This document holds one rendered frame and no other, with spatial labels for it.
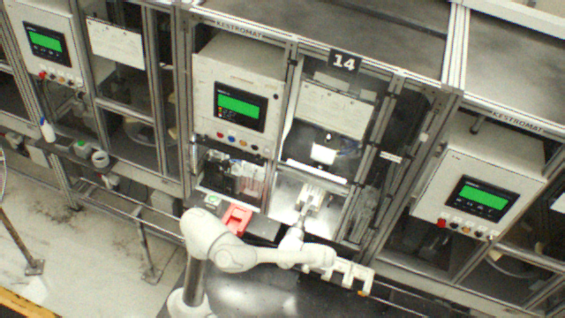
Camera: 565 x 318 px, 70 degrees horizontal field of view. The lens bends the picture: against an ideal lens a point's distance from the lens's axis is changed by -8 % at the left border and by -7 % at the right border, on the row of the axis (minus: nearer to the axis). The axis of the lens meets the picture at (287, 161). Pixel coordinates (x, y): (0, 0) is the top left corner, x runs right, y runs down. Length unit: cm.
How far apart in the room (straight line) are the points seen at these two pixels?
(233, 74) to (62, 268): 214
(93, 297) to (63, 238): 56
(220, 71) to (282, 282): 124
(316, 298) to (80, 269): 176
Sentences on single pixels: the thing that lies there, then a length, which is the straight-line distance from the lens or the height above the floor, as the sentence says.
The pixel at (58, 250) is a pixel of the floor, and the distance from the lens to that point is 355.
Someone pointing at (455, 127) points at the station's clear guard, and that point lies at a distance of 176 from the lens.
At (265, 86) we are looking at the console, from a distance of 180.
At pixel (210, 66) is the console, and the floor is 180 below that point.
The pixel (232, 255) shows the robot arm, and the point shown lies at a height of 152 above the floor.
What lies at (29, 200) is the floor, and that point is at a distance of 390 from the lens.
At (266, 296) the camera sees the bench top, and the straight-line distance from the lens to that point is 245.
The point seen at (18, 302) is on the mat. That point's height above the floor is 1.
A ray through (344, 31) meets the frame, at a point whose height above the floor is 201.
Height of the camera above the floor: 290
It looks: 47 degrees down
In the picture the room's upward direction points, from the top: 11 degrees clockwise
